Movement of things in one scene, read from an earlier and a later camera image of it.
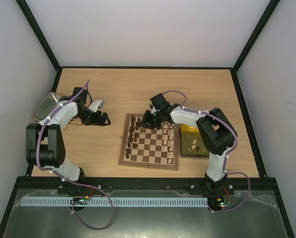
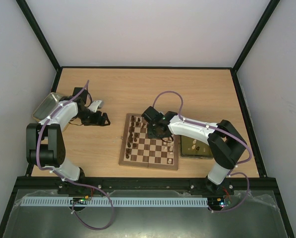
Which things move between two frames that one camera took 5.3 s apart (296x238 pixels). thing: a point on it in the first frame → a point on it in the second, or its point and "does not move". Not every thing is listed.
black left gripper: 96,121 does not move
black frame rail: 29,186 does not move
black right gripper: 148,119 → 156,132
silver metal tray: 46,106 does not move
